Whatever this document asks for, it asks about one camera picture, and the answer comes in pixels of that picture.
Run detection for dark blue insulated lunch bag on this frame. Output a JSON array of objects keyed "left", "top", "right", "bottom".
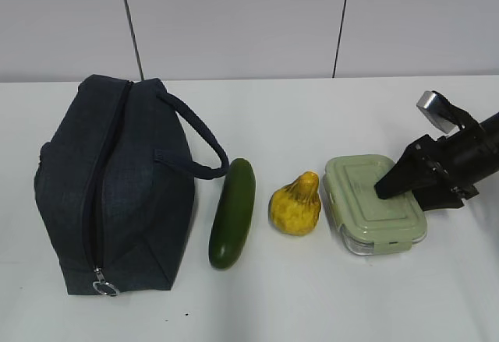
[{"left": 34, "top": 75, "right": 229, "bottom": 297}]

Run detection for green lid glass food container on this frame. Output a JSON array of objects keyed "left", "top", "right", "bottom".
[{"left": 323, "top": 154, "right": 427, "bottom": 256}]

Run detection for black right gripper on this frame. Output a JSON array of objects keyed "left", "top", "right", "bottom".
[{"left": 375, "top": 122, "right": 498, "bottom": 210}]

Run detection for silver zipper pull ring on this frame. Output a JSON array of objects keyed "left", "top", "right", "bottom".
[{"left": 92, "top": 266, "right": 119, "bottom": 297}]

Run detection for green cucumber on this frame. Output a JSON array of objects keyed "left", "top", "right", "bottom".
[{"left": 208, "top": 158, "right": 256, "bottom": 270}]

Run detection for yellow squash toy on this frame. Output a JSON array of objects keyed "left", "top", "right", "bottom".
[{"left": 270, "top": 171, "right": 321, "bottom": 236}]

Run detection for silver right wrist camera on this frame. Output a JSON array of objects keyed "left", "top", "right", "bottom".
[{"left": 416, "top": 90, "right": 457, "bottom": 134}]

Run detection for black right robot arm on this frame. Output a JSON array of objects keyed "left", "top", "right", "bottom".
[{"left": 375, "top": 115, "right": 498, "bottom": 211}]

